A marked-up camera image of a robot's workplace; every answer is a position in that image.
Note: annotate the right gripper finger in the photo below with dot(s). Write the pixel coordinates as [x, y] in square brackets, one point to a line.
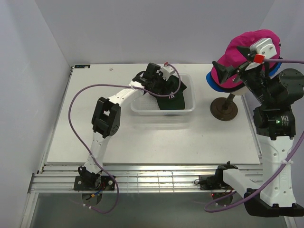
[244, 51]
[223, 72]

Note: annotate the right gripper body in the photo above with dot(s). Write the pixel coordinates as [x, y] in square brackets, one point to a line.
[256, 78]

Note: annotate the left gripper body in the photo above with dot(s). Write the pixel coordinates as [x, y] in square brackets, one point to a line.
[159, 83]

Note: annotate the magenta baseball cap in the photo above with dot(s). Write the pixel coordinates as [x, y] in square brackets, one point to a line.
[248, 38]

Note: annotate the blue baseball cap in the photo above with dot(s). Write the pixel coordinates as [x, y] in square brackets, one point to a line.
[274, 67]

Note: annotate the dark green baseball cap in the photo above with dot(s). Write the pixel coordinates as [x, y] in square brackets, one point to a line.
[176, 99]

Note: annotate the black baseball cap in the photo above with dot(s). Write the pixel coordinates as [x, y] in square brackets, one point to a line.
[231, 58]

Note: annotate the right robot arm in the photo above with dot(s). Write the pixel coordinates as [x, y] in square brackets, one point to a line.
[275, 131]

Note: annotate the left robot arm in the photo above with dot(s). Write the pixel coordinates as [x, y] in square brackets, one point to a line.
[106, 120]

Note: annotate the clear plastic bin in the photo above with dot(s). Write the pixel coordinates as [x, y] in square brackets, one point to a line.
[147, 104]

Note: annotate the brown round stand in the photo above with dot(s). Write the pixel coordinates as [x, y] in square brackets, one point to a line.
[224, 109]

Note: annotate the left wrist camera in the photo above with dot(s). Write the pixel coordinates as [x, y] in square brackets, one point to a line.
[167, 71]

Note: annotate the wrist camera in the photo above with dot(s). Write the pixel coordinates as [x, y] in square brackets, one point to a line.
[263, 49]
[167, 71]

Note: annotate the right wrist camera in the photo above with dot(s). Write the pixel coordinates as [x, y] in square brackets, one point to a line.
[263, 49]

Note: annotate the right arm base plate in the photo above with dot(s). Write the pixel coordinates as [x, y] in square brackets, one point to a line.
[211, 182]

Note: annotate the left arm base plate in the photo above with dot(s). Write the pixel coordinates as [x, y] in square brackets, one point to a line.
[102, 183]

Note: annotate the aluminium rail frame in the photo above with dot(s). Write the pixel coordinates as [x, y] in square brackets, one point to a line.
[150, 153]

